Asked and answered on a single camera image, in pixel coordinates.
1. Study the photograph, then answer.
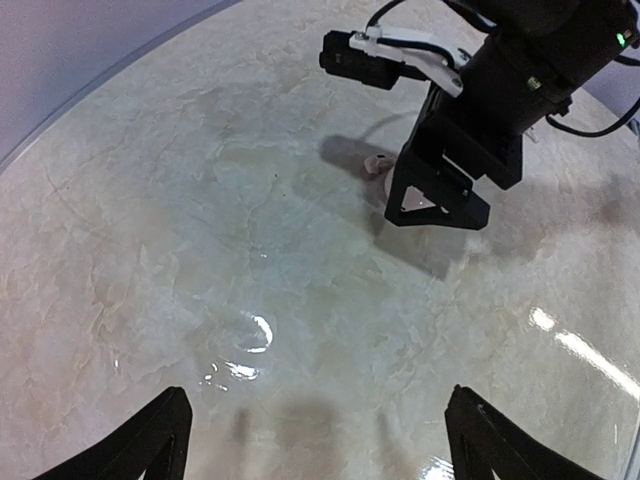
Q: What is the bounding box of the white round case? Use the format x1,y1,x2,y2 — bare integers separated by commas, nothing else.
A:
363,153,397,205

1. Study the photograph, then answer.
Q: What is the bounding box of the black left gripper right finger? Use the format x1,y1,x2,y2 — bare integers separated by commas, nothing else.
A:
445,385,599,480

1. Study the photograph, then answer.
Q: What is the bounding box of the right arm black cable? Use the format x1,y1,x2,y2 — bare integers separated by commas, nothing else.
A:
364,0,640,139

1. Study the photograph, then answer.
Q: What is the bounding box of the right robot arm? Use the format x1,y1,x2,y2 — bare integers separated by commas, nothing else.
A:
384,1,639,230

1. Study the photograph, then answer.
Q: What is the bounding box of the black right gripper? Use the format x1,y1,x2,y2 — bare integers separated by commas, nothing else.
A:
384,31,575,231

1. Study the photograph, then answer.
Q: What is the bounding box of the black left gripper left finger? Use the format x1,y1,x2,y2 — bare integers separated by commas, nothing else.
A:
39,386,193,479

